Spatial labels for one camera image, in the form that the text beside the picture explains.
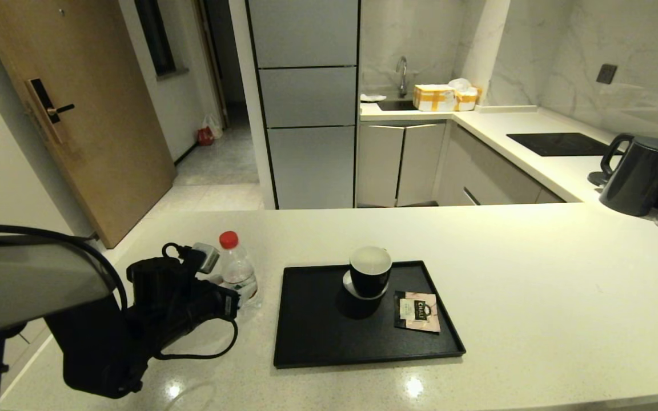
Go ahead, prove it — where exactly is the grey counter drawer unit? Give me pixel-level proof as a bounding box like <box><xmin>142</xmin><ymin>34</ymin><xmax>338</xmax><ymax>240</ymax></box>
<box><xmin>435</xmin><ymin>123</ymin><xmax>565</xmax><ymax>207</ymax></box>

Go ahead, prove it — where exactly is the black electric kettle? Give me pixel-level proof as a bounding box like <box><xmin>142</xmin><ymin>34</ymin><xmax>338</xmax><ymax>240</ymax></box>
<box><xmin>599</xmin><ymin>134</ymin><xmax>658</xmax><ymax>217</ymax></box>

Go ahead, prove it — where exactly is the grey cabinet door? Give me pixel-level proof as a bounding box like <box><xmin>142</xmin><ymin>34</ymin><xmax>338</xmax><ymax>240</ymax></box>
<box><xmin>396</xmin><ymin>123</ymin><xmax>447</xmax><ymax>207</ymax></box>
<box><xmin>356</xmin><ymin>123</ymin><xmax>405</xmax><ymax>208</ymax></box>

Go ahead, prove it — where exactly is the black cup white inside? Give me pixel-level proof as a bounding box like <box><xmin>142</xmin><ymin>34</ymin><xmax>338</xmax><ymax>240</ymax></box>
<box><xmin>350</xmin><ymin>246</ymin><xmax>393</xmax><ymax>299</ymax></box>

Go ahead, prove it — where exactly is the brown wooden door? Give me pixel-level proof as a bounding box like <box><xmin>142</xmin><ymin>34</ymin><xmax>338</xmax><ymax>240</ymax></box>
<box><xmin>0</xmin><ymin>0</ymin><xmax>178</xmax><ymax>249</ymax></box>

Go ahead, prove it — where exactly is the tall grey refrigerator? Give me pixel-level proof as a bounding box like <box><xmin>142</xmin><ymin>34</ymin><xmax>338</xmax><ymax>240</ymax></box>
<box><xmin>245</xmin><ymin>0</ymin><xmax>362</xmax><ymax>211</ymax></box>

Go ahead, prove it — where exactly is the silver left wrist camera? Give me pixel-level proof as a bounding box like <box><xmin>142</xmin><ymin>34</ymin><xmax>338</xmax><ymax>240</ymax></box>
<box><xmin>192</xmin><ymin>243</ymin><xmax>220</xmax><ymax>275</ymax></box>

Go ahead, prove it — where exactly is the small yellow-taped cardboard box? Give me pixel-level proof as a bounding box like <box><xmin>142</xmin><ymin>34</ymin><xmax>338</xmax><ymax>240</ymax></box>
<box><xmin>454</xmin><ymin>86</ymin><xmax>483</xmax><ymax>111</ymax></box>

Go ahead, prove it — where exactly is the pink tea bag packet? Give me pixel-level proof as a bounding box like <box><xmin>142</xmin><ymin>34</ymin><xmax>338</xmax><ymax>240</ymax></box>
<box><xmin>394</xmin><ymin>291</ymin><xmax>442</xmax><ymax>334</ymax></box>

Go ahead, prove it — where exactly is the black rectangular serving tray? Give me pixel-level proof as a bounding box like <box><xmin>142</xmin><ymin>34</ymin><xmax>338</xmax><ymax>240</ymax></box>
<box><xmin>274</xmin><ymin>261</ymin><xmax>467</xmax><ymax>369</ymax></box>

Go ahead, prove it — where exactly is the chrome sink faucet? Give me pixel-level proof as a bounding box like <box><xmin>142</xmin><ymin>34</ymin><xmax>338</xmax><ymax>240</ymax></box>
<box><xmin>395</xmin><ymin>57</ymin><xmax>410</xmax><ymax>99</ymax></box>

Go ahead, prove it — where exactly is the large yellow-taped cardboard box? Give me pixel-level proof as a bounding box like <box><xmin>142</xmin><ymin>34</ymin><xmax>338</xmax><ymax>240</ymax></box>
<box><xmin>413</xmin><ymin>84</ymin><xmax>456</xmax><ymax>112</ymax></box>

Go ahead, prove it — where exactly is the black door lock handle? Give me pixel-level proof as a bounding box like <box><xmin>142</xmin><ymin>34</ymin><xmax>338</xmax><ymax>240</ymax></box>
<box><xmin>25</xmin><ymin>78</ymin><xmax>77</xmax><ymax>145</ymax></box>

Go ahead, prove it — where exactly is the white saucer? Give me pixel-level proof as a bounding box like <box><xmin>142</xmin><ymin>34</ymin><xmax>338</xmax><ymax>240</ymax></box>
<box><xmin>343</xmin><ymin>269</ymin><xmax>390</xmax><ymax>300</ymax></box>

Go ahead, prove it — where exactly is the black induction cooktop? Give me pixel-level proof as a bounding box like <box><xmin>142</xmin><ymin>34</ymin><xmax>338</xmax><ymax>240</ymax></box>
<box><xmin>506</xmin><ymin>132</ymin><xmax>621</xmax><ymax>158</ymax></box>

